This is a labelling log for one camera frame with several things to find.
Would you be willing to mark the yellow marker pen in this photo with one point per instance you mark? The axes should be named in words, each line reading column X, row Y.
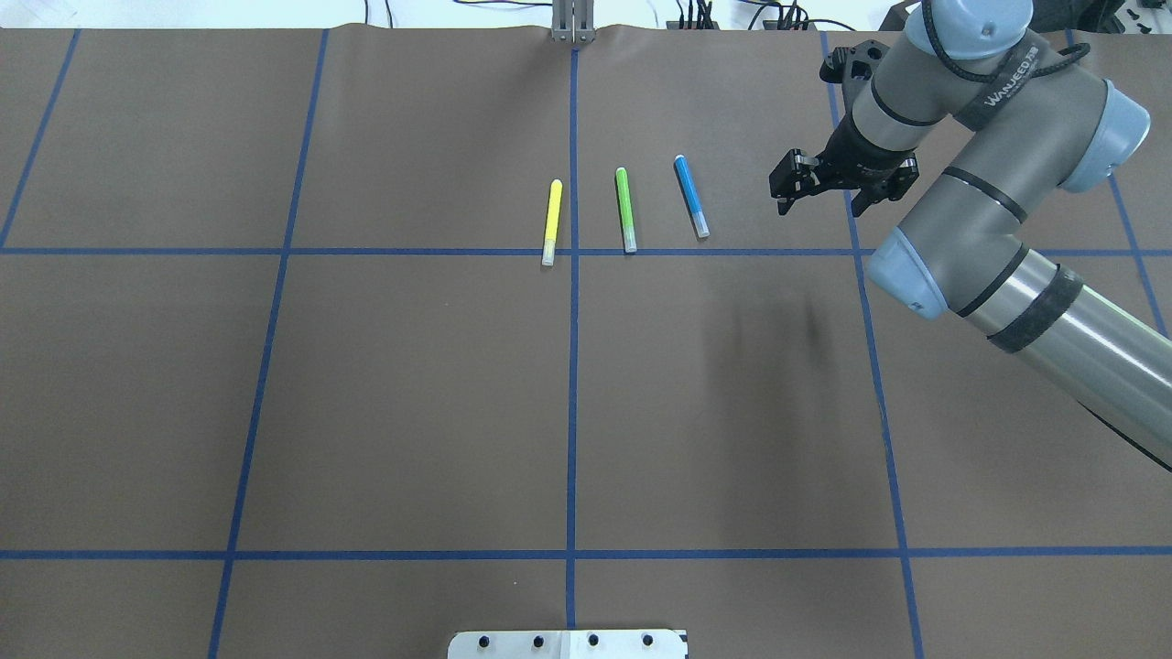
column 551, row 223

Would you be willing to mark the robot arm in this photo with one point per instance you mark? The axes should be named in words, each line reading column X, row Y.
column 1039, row 122

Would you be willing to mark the grey camera post clamp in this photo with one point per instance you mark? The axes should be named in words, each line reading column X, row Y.
column 572, row 21

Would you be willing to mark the blue marker pen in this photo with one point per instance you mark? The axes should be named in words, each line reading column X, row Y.
column 691, row 195

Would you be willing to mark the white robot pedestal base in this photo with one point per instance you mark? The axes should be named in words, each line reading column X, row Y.
column 604, row 643

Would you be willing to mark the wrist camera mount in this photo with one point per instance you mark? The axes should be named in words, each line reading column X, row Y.
column 846, row 66

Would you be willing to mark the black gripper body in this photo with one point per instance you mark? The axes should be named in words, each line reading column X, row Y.
column 853, row 149

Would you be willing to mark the green marker pen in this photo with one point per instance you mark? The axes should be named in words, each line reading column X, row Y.
column 626, row 209

